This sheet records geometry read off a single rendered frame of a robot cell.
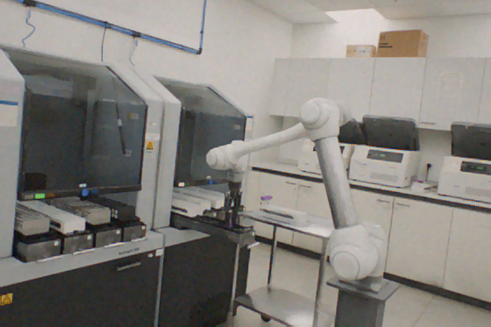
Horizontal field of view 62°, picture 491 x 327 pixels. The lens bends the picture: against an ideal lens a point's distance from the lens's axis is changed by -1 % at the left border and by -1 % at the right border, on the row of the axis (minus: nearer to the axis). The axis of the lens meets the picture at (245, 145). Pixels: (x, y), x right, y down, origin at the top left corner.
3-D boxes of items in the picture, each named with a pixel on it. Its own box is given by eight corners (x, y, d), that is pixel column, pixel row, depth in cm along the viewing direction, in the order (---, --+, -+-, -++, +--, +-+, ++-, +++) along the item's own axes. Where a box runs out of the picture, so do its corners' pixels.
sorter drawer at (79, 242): (-11, 218, 208) (-10, 202, 208) (17, 216, 220) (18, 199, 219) (68, 258, 167) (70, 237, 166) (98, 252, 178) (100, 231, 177)
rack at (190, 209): (153, 208, 243) (154, 197, 243) (166, 206, 251) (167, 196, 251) (190, 219, 226) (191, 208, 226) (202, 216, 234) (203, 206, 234)
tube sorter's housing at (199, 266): (50, 301, 281) (69, 65, 273) (144, 273, 350) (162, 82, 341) (155, 367, 220) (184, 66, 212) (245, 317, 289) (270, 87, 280)
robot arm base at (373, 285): (392, 281, 191) (394, 269, 190) (377, 295, 173) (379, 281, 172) (354, 270, 201) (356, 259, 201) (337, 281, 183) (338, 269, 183)
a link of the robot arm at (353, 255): (384, 271, 170) (369, 286, 152) (347, 274, 179) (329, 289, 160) (340, 95, 182) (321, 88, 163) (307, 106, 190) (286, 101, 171)
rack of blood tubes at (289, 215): (255, 214, 248) (256, 204, 248) (264, 212, 256) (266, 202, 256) (297, 225, 230) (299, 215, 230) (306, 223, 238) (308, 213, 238)
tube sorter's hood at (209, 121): (118, 173, 259) (128, 72, 255) (185, 170, 308) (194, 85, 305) (177, 188, 229) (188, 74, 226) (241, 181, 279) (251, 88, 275)
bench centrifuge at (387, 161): (346, 180, 419) (354, 112, 415) (366, 177, 470) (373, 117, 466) (402, 189, 387) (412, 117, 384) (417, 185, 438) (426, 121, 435)
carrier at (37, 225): (46, 231, 172) (47, 216, 172) (49, 231, 171) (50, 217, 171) (18, 235, 163) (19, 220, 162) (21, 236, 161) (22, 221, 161)
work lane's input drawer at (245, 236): (146, 218, 244) (147, 203, 244) (163, 216, 255) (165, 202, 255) (245, 251, 202) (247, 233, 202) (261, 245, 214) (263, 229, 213)
